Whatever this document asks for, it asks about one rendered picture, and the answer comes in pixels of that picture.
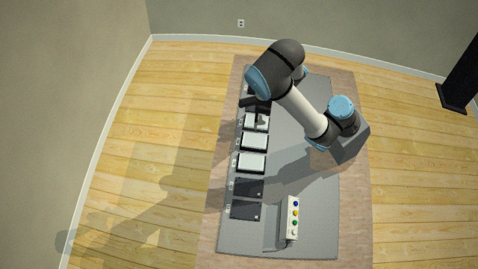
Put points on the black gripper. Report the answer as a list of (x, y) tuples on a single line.
[(262, 108)]

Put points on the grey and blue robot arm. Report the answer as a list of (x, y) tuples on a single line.
[(273, 76)]

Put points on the white control panel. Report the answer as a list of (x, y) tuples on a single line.
[(289, 219)]

